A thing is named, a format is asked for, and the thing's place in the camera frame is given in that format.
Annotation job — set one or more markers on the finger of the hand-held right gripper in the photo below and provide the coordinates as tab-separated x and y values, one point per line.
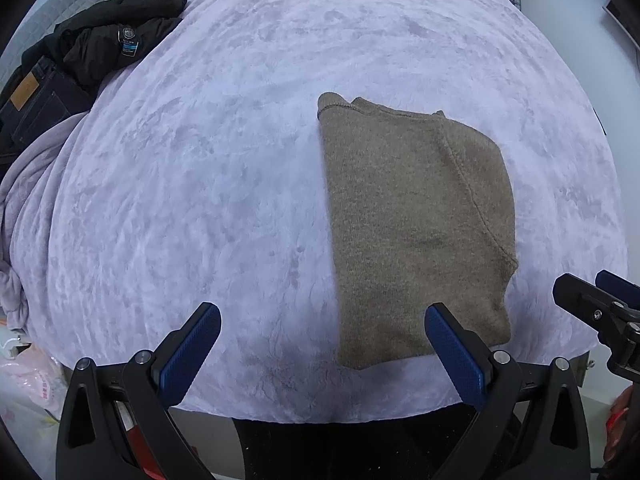
620	285
585	297

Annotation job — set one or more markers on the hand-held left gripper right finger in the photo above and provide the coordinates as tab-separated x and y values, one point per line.
455	355

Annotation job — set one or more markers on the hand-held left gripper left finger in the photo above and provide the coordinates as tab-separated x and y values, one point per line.
192	355

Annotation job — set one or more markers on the brown knit sweater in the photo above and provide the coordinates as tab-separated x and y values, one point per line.
410	220

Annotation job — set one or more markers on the red bag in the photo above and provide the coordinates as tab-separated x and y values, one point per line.
617	425

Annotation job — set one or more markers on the pink plastic bag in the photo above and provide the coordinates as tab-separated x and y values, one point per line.
30	385

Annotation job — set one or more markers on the lilac fleece blanket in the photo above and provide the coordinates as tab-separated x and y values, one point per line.
225	135

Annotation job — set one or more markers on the crumpled mauve blanket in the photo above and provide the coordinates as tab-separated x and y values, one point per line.
30	200

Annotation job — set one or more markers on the dark flat panel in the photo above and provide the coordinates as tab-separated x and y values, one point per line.
622	20

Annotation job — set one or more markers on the dark blue jeans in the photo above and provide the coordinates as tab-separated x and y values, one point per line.
40	105

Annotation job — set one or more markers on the black jacket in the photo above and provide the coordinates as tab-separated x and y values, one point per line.
100	40

